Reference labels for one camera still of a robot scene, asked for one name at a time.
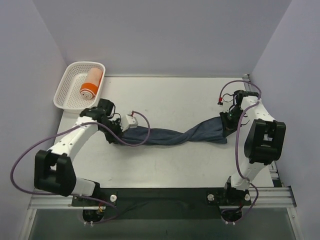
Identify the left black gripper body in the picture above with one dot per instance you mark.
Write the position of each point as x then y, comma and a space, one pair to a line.
114, 133

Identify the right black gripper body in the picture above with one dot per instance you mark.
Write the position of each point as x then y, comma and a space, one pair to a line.
227, 124

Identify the dark blue towel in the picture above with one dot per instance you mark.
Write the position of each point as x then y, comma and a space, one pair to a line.
210, 131

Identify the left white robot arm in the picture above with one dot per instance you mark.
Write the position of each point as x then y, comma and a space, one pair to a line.
53, 168

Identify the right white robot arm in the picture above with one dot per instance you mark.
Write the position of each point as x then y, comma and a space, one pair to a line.
263, 144

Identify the rolled orange towel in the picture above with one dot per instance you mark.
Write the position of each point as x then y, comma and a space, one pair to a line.
89, 88

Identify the white perforated plastic basket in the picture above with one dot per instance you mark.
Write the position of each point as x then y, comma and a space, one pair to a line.
67, 96

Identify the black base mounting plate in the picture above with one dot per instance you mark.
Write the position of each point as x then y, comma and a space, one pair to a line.
196, 203

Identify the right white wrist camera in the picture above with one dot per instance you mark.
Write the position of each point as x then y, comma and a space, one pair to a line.
226, 103

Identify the aluminium frame rail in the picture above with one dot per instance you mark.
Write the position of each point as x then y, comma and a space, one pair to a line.
254, 88

